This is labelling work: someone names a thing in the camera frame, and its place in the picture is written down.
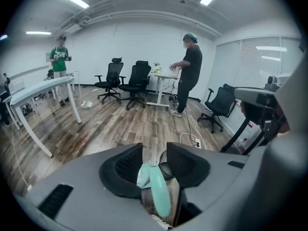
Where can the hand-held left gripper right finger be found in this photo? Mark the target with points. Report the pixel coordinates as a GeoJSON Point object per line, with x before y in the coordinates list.
{"type": "Point", "coordinates": [228, 189]}

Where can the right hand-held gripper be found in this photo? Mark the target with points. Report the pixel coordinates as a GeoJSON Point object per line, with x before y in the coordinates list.
{"type": "Point", "coordinates": [296, 88]}

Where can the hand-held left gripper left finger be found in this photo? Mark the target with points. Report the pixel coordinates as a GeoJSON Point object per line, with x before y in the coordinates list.
{"type": "Point", "coordinates": [84, 177]}

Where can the black mesh waste bin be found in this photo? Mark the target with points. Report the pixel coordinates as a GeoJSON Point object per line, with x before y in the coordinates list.
{"type": "Point", "coordinates": [166, 170]}

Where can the mint green dustpan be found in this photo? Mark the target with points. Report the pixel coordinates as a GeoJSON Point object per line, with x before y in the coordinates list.
{"type": "Point", "coordinates": [158, 189]}

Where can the person's right hand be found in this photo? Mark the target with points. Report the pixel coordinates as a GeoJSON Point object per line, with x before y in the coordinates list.
{"type": "Point", "coordinates": [282, 121]}

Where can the white window blinds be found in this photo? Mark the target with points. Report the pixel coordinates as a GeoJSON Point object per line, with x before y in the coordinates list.
{"type": "Point", "coordinates": [250, 76]}

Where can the black office chair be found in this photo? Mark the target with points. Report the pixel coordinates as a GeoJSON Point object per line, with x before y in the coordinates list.
{"type": "Point", "coordinates": [137, 80]}
{"type": "Point", "coordinates": [110, 80]}
{"type": "Point", "coordinates": [221, 100]}

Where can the small white box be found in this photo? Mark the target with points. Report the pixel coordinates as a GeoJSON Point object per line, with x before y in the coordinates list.
{"type": "Point", "coordinates": [86, 104]}

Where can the white plastic basket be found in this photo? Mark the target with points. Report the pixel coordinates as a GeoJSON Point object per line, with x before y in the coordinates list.
{"type": "Point", "coordinates": [176, 74]}

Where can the person's left white shoe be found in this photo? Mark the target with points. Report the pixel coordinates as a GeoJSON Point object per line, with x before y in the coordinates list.
{"type": "Point", "coordinates": [160, 222]}

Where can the white standing desk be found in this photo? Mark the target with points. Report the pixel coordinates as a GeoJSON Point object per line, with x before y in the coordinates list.
{"type": "Point", "coordinates": [158, 88]}

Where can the yellow flowers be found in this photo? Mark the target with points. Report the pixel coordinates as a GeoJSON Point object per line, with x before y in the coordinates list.
{"type": "Point", "coordinates": [157, 67]}

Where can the light blue table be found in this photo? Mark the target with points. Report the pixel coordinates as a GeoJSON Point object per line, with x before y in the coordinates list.
{"type": "Point", "coordinates": [36, 88]}

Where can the white ceiling pipes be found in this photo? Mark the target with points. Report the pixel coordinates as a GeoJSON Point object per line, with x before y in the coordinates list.
{"type": "Point", "coordinates": [144, 14]}

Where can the paper sign on wall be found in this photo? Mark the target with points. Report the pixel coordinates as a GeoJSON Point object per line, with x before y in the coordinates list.
{"type": "Point", "coordinates": [48, 56]}

